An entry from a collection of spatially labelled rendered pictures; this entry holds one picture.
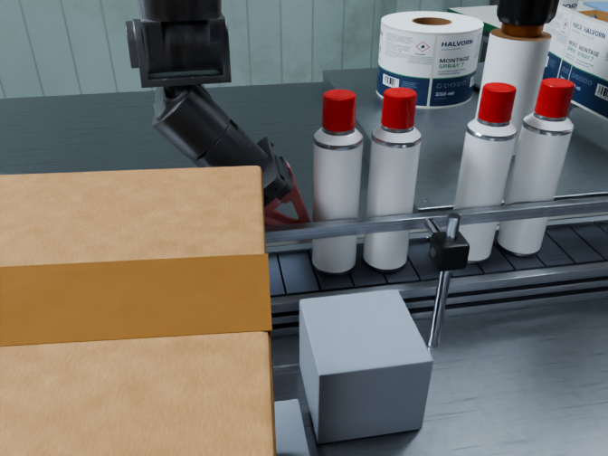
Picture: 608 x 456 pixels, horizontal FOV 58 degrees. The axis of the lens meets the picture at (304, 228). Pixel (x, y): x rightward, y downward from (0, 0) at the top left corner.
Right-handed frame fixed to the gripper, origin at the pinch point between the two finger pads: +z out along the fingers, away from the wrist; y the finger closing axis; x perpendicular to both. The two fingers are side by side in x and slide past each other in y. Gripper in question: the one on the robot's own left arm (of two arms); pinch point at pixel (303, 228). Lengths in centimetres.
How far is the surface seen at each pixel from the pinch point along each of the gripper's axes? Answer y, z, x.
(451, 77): 49, 23, -29
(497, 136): -2.3, 4.5, -21.8
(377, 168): -1.2, -0.7, -10.4
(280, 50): 293, 64, 8
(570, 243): -0.1, 25.8, -22.2
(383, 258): -2.2, 8.3, -4.4
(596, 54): 35, 30, -48
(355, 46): 299, 95, -28
